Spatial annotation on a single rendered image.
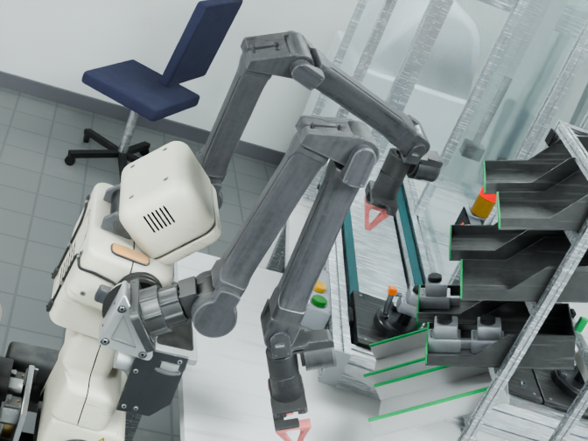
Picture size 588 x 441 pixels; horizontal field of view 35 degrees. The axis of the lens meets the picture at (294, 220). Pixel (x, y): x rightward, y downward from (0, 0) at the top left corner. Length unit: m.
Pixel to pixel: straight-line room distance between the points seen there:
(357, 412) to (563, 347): 0.59
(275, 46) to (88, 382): 0.76
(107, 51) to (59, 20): 0.29
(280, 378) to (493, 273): 0.48
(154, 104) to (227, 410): 2.54
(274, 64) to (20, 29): 3.50
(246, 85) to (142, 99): 2.61
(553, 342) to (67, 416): 0.96
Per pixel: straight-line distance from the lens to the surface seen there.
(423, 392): 2.05
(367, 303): 2.45
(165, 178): 1.73
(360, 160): 1.51
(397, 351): 2.19
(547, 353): 1.87
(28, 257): 3.93
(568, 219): 1.75
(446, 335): 1.90
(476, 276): 1.89
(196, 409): 2.05
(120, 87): 4.49
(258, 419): 2.09
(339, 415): 2.21
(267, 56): 1.80
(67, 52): 5.23
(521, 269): 1.92
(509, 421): 2.41
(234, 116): 1.89
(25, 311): 3.63
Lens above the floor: 2.12
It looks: 25 degrees down
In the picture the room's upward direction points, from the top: 23 degrees clockwise
